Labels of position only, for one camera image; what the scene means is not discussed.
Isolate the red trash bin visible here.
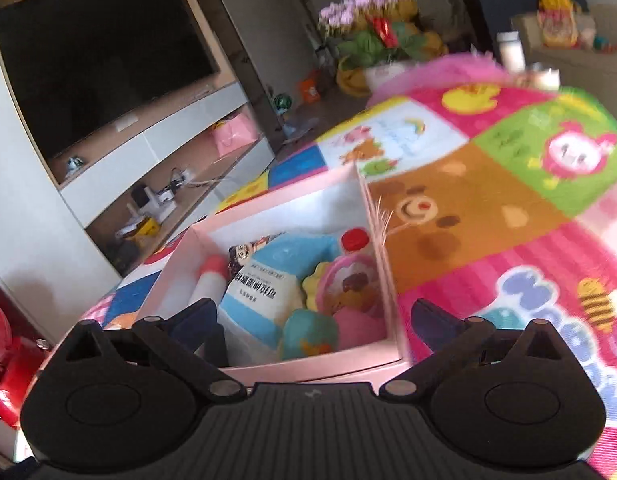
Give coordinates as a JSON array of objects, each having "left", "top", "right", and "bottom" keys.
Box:
[{"left": 0, "top": 308, "right": 49, "bottom": 429}]

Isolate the yellow pink plush toy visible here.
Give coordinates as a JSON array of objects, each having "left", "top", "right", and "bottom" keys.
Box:
[{"left": 302, "top": 252, "right": 383, "bottom": 318}]

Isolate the small yogurt drink bottle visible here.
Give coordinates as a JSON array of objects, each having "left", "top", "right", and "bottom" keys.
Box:
[{"left": 339, "top": 228, "right": 374, "bottom": 255}]

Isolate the black television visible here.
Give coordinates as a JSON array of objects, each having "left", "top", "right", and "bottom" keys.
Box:
[{"left": 0, "top": 0, "right": 218, "bottom": 158}]

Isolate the blue white plush milk carton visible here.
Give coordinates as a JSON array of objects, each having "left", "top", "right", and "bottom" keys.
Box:
[{"left": 220, "top": 232, "right": 341, "bottom": 350}]

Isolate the colourful cartoon play mat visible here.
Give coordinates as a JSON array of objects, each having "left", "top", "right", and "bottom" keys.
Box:
[{"left": 77, "top": 54, "right": 617, "bottom": 480}]

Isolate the yellow banana plush chair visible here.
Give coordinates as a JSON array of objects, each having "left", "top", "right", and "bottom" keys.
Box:
[{"left": 336, "top": 55, "right": 371, "bottom": 98}]

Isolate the white metal cup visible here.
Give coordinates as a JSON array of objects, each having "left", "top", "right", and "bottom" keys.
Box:
[{"left": 496, "top": 30, "right": 527, "bottom": 74}]

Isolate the white red foam rocket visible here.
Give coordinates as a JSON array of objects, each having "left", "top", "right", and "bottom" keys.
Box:
[{"left": 188, "top": 255, "right": 229, "bottom": 306}]

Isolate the pink orchid flower pot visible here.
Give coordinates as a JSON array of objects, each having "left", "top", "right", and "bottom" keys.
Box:
[{"left": 317, "top": 0, "right": 429, "bottom": 75}]

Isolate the white tv cabinet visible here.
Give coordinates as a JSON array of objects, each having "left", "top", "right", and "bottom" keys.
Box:
[{"left": 0, "top": 0, "right": 248, "bottom": 342}]

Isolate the pink gift bag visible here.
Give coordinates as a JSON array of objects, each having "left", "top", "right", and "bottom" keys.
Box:
[{"left": 211, "top": 112, "right": 260, "bottom": 157}]

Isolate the pink teal plush lollipop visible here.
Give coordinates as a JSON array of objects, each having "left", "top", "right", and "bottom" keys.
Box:
[{"left": 280, "top": 309, "right": 339, "bottom": 361}]

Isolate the pink cardboard box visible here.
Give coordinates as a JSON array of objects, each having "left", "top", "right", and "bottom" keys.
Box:
[{"left": 138, "top": 165, "right": 411, "bottom": 386}]

